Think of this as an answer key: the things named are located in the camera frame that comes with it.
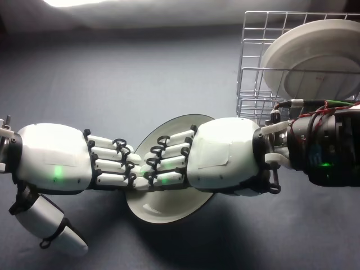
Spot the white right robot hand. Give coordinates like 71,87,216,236
140,116,282,198

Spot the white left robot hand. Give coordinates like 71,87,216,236
8,122,150,258

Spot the white plate with leaf print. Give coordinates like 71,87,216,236
125,113,219,225
260,19,360,101

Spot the silver wire dish rack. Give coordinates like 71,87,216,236
235,10,360,119

